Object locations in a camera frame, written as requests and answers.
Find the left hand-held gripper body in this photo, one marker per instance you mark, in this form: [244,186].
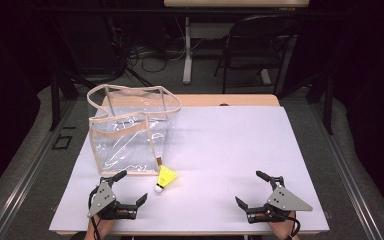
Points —
[102,199]

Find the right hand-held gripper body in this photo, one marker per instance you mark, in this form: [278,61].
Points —
[285,200]

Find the clear plastic tote bag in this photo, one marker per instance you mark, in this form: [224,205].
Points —
[126,146]

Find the yellow shuttlecock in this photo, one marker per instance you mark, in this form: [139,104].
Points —
[165,176]

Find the person's left hand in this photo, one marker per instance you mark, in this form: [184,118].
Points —
[104,226]

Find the person's right hand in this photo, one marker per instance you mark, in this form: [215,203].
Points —
[281,228]

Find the white table mat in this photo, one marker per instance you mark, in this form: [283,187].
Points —
[213,150]

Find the light wooden table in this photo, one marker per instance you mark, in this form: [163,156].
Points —
[213,100]

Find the black metal stand leg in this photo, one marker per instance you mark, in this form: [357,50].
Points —
[55,100]
[328,106]

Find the black folding chair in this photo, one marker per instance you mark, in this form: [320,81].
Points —
[256,43]

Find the white background desk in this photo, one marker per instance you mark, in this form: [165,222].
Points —
[188,50]

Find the black floor outlet frame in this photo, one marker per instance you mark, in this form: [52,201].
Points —
[62,141]

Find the metal floor rail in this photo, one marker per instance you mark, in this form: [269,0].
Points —
[30,173]
[350,173]

